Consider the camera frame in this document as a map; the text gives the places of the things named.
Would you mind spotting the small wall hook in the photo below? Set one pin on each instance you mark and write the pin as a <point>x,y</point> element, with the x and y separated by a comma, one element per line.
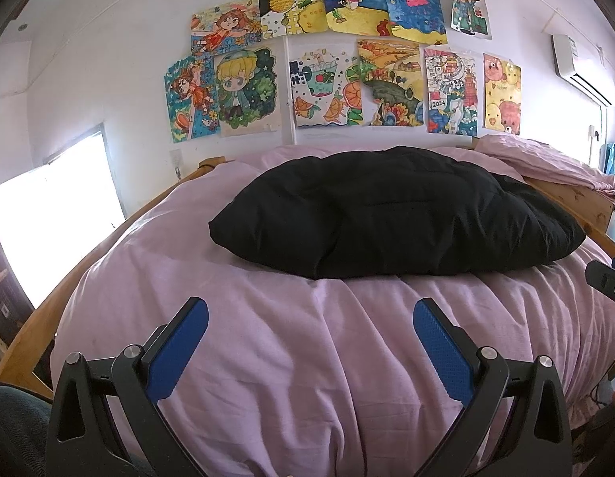
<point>176,164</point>

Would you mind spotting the cup and orange slices drawing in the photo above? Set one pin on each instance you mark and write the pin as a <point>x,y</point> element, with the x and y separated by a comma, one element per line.
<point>322,89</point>

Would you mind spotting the red-haired figure drawing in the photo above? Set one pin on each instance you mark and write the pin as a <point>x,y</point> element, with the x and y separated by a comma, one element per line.
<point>464,2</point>

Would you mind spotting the dark hill landscape drawing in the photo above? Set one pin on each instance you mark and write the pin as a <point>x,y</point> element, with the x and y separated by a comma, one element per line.
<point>389,84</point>

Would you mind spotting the yellow ball patterned drawing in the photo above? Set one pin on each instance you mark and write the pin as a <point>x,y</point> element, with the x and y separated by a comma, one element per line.
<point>287,5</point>

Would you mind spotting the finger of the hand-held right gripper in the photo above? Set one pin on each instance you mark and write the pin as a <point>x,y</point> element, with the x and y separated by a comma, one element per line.
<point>605,280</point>

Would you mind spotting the blond figure green drawing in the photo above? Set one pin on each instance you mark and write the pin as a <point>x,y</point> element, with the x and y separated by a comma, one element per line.
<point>245,92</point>

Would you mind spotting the dragon and tower drawing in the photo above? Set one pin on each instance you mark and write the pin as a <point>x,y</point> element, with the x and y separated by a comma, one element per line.
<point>451,89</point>

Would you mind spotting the orange-haired swimming figure drawing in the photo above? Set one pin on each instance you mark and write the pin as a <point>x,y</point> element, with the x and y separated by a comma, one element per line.
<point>225,25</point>

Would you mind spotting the white air conditioner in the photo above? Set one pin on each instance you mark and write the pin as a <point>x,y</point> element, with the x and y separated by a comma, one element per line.
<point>583,67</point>

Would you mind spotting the pink duvet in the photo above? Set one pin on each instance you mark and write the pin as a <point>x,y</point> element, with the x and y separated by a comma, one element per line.
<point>312,348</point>

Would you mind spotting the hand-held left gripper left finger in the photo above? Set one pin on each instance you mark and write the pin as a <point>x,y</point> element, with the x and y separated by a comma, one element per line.
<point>180,348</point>

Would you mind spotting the wooden bed frame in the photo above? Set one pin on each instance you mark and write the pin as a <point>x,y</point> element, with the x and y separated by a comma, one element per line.
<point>580,199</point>

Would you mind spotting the white wall conduit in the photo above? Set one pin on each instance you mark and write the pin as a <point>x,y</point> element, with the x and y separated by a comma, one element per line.
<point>288,44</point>

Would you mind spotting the black puffer jacket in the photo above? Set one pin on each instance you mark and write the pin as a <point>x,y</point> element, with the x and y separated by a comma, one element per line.
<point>387,208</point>

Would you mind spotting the fish on sand drawing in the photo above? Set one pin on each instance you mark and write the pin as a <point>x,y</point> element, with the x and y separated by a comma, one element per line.
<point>352,0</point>

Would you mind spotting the person's dark grey clothing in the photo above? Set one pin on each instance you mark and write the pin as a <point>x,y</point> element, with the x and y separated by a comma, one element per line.
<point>14,432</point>

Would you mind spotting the bright window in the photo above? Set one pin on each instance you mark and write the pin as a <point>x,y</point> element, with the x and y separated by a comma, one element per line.
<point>49,218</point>

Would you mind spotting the pink jellyfish drawing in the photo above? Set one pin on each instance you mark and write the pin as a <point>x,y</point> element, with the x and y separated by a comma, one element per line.
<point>414,7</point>

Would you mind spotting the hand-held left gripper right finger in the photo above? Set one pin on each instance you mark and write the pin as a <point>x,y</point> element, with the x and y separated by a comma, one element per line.
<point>441,353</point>

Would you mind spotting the chick and pig drawing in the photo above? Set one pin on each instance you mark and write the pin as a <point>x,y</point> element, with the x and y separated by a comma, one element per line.
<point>501,94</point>

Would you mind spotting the pink folded sheet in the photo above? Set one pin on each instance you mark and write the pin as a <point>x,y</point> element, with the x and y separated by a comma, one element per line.
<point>546,161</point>

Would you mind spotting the orange-haired figure blue drawing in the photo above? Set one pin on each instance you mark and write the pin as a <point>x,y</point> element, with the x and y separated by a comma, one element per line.
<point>190,102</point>

